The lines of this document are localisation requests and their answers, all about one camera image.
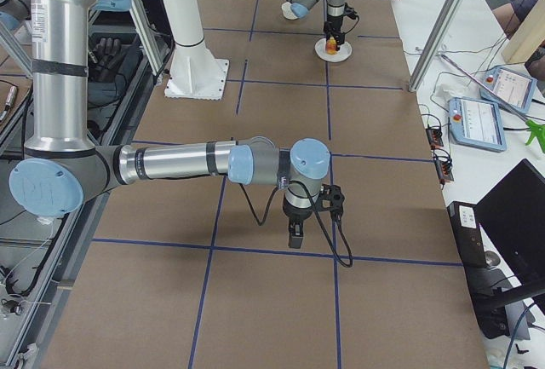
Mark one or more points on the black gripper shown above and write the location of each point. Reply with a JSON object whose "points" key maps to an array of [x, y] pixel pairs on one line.
{"points": [[332, 27], [295, 217]]}

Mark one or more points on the red yellow apple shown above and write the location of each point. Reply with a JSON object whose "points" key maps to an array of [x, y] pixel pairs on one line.
{"points": [[332, 50]]}

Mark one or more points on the white round plate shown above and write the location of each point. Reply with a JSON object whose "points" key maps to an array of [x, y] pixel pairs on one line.
{"points": [[342, 54]]}

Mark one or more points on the pale green bowl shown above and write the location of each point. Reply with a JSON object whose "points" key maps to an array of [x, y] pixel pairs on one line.
{"points": [[288, 11]]}

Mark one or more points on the far orange black connector block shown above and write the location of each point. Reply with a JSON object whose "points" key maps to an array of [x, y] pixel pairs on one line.
{"points": [[434, 130]]}

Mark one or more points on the orange black connector block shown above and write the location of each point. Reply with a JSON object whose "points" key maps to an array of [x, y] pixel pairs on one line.
{"points": [[434, 130], [443, 165]]}

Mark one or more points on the near orange black connector block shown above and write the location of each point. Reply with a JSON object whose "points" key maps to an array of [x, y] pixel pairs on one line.
{"points": [[443, 165]]}

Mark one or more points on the near blue teach pendant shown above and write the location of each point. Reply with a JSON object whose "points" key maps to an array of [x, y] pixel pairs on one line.
{"points": [[476, 123]]}

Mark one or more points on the blue teach pendant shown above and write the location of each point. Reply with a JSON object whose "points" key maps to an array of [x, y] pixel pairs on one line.
{"points": [[476, 123], [513, 87]]}

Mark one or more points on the black box with label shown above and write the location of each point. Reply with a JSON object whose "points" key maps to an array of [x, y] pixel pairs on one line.
{"points": [[467, 234]]}

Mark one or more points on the far blue teach pendant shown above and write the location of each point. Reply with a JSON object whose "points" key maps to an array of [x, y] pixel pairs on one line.
{"points": [[513, 87]]}

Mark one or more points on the wooden beam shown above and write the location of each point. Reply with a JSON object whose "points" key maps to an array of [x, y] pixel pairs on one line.
{"points": [[527, 38]]}

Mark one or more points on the black laptop screen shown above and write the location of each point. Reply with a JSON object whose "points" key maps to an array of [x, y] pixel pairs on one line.
{"points": [[512, 215]]}

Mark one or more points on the green plastic clamp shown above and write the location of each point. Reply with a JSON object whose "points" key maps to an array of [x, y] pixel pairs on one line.
{"points": [[537, 131]]}

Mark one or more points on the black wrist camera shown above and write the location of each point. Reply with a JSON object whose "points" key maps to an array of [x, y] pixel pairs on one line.
{"points": [[333, 198]]}

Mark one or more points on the white camera pole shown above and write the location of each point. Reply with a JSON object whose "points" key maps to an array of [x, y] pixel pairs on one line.
{"points": [[186, 27]]}

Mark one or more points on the white camera pole base plate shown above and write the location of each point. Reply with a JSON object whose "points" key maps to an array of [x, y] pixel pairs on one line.
{"points": [[194, 78]]}

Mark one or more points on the grey aluminium frame post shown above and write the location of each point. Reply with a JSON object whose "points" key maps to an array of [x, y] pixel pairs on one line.
{"points": [[434, 40]]}

